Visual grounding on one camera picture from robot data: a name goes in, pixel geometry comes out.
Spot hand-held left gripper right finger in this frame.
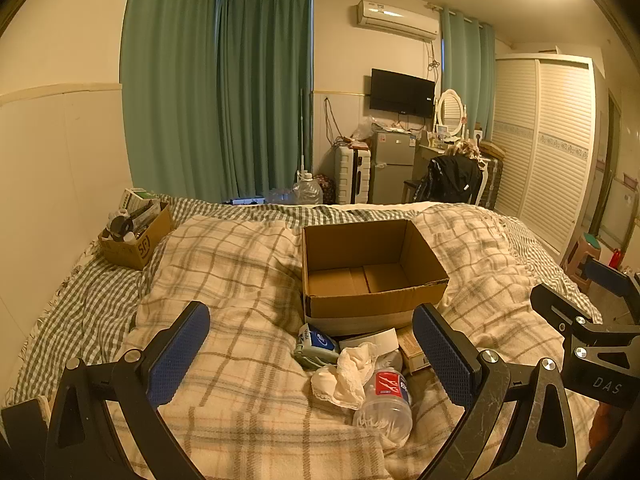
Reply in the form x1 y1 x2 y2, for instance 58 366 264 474
411 302 586 480

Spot white paper strip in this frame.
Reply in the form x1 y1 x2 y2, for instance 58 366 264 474
340 327 399 357

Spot white oval mirror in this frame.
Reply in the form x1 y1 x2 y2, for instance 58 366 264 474
434 89 467 142

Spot black jacket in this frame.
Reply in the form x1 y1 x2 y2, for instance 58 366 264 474
415 155 484 205

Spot white air conditioner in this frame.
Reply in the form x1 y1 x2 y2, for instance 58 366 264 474
356 0 440 42

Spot white cloth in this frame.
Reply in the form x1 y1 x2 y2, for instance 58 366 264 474
311 342 383 409

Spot green white carton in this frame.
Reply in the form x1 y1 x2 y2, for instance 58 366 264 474
123 188 162 212

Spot small cardboard box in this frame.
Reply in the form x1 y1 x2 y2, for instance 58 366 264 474
98 200 175 270

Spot thin metal pole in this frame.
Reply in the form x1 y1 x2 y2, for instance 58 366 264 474
298 88 307 177

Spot blue white tissue packet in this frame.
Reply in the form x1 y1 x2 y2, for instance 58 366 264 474
295 324 342 363

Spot plastic stool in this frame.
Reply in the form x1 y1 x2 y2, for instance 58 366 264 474
562 234 604 292

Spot wide green curtain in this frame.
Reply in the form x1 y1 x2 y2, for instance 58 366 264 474
121 0 223 204

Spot white suitcase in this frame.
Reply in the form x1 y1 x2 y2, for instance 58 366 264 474
334 145 374 205

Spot narrow green curtain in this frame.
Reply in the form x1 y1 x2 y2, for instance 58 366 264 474
440 7 497 135

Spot black wall television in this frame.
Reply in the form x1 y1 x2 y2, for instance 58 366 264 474
370 68 436 118

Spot medicine box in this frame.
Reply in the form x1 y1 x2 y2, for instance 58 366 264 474
397 330 432 376

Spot grey small fridge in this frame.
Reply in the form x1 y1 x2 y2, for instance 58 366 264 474
372 130 417 205

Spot floral bag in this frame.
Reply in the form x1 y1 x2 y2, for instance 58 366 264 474
315 175 337 206

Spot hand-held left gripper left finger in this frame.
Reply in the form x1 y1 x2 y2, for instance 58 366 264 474
45 301 212 480

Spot large cardboard box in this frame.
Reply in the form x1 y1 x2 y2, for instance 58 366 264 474
301 219 450 337

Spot brown suitcase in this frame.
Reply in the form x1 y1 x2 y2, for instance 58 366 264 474
479 141 507 211

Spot plaid blanket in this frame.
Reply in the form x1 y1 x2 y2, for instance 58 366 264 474
107 205 601 480

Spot clear plastic bottle red label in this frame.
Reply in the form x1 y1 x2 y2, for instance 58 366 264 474
352 367 414 449

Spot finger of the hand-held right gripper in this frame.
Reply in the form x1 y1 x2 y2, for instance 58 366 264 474
580 257 640 306
530 284 640 353

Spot white louvred wardrobe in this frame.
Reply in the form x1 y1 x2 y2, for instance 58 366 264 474
492 53 609 266

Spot large clear water jug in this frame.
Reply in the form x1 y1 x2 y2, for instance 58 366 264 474
292 171 325 206

